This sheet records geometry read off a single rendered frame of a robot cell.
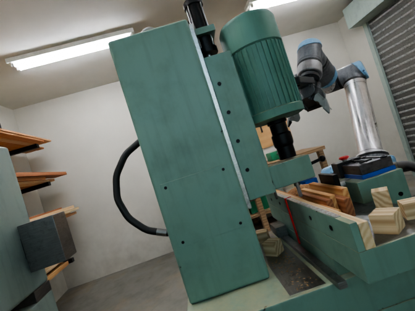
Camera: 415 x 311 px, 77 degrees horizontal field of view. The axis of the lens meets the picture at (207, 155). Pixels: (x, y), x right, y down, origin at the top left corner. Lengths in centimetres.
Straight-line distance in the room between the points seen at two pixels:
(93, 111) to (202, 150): 369
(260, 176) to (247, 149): 9
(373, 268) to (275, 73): 51
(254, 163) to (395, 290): 43
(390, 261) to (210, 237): 38
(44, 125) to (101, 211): 151
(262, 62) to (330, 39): 446
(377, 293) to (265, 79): 58
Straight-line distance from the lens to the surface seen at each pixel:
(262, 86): 77
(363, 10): 456
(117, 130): 416
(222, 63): 78
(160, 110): 70
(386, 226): 62
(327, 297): 70
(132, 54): 76
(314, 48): 113
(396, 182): 88
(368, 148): 153
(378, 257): 59
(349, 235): 57
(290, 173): 80
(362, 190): 83
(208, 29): 85
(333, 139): 477
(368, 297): 75
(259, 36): 80
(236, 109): 74
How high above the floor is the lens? 114
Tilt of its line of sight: 1 degrees up
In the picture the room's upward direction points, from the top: 18 degrees counter-clockwise
